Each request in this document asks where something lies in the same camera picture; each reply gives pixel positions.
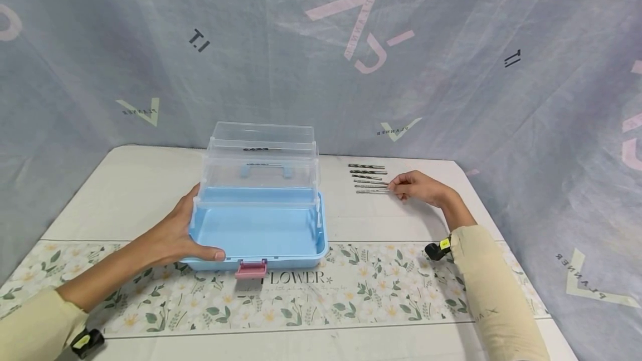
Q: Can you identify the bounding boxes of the black wrist band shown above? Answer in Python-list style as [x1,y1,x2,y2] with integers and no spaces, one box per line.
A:
[424,237,453,262]
[70,328,106,359]

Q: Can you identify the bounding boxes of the person's right hand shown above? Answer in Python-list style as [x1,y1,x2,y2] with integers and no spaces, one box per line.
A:
[387,170,453,209]

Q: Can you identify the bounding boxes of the blue storage box clear trays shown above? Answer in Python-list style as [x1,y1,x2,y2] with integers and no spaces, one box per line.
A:
[179,121,330,280]

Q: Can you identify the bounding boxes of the person's left forearm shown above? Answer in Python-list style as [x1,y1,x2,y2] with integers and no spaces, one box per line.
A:
[0,238,154,361]

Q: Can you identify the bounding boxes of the row of drill bits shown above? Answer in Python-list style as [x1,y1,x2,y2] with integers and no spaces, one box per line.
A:
[348,163,391,194]

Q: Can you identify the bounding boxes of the person's left hand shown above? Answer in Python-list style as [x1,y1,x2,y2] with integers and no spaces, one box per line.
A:
[134,183,226,270]

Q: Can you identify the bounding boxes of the person's right forearm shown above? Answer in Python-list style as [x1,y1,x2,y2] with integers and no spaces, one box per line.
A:
[438,191,552,361]

